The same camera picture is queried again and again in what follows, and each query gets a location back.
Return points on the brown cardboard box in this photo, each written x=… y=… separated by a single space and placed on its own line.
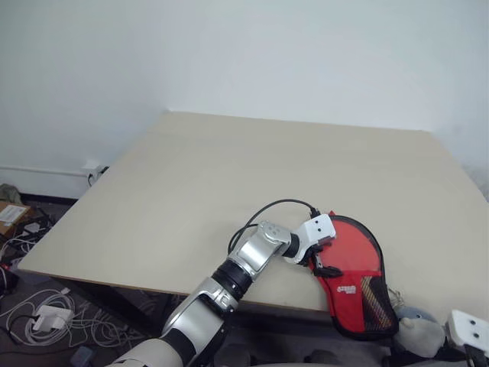
x=11 y=216

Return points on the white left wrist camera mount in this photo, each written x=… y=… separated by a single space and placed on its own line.
x=317 y=233

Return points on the white power adapter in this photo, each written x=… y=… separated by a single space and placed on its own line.
x=53 y=317

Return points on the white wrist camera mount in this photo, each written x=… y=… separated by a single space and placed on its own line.
x=464 y=325
x=317 y=233

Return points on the white wall socket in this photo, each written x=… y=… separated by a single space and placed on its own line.
x=93 y=168

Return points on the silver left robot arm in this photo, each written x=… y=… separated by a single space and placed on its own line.
x=248 y=256

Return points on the black red paddle case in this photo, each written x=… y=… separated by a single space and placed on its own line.
x=344 y=306

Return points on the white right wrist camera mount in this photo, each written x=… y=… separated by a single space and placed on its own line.
x=464 y=325

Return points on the red table tennis paddle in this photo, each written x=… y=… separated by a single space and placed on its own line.
x=351 y=248

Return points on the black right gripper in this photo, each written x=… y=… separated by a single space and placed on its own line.
x=447 y=338

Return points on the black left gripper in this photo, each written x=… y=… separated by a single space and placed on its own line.
x=313 y=258

